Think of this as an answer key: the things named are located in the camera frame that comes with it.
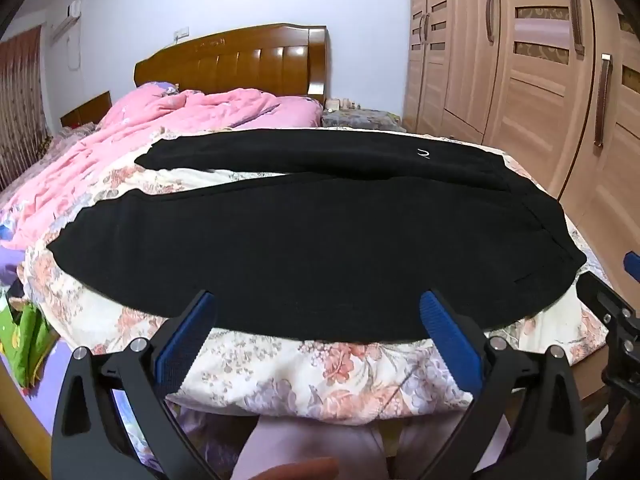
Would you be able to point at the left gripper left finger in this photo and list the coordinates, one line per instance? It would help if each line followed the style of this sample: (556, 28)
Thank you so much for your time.
(89, 438)

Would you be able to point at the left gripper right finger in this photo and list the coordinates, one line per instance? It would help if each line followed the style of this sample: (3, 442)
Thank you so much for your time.
(547, 440)

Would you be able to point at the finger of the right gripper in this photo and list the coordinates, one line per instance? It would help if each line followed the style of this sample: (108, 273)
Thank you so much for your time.
(631, 265)
(603, 301)

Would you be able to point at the black pants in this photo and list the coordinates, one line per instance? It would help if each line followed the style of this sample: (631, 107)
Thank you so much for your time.
(329, 235)

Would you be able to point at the person's left hand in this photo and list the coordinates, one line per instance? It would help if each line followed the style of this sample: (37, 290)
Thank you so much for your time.
(325, 468)

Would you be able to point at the green colourful cloth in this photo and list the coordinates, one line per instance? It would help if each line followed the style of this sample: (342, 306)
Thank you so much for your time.
(26, 340)

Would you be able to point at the wooden wardrobe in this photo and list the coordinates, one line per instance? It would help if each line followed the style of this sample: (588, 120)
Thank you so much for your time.
(555, 84)

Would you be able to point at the pink blanket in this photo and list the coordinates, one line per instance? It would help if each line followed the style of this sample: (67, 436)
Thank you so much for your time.
(134, 122)

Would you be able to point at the red patterned curtain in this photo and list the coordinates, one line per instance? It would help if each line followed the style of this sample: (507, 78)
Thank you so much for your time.
(23, 130)

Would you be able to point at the grey floral pillow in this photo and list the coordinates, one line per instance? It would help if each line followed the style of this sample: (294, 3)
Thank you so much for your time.
(362, 120)

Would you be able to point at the wooden nightstand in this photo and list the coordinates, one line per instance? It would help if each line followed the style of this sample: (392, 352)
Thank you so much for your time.
(91, 111)

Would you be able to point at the wooden headboard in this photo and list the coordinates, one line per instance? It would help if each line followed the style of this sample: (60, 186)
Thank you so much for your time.
(281, 59)

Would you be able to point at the wall air conditioner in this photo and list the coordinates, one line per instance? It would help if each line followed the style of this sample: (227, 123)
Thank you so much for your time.
(69, 19)

